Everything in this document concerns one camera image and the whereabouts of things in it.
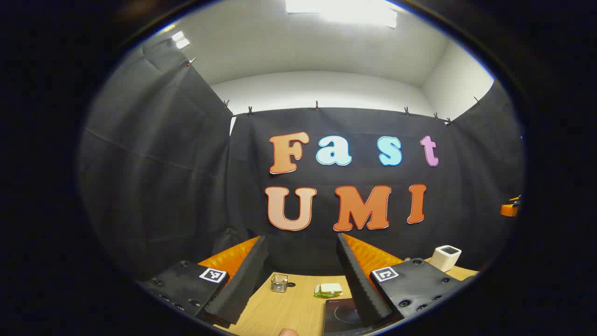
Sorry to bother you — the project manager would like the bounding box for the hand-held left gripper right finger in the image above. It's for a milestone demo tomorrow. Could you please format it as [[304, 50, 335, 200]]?
[[336, 232, 476, 327]]

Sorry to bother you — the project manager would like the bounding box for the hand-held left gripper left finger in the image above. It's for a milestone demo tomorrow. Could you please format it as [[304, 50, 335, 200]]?
[[138, 235, 270, 327]]

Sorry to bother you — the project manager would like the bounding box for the black induction cooktop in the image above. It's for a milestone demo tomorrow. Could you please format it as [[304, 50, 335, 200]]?
[[323, 299, 374, 334]]

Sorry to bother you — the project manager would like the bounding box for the sandwich with lettuce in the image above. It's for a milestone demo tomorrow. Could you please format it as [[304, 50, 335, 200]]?
[[314, 283, 344, 298]]

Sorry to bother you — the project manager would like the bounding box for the white toaster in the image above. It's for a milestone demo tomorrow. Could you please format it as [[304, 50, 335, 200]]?
[[429, 245, 462, 273]]

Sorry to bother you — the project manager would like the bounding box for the black backdrop cloth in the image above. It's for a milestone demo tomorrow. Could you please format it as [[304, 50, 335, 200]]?
[[78, 37, 525, 280]]

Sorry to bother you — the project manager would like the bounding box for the large ceiling light panel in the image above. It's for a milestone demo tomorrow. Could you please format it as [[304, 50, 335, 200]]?
[[285, 0, 398, 28]]

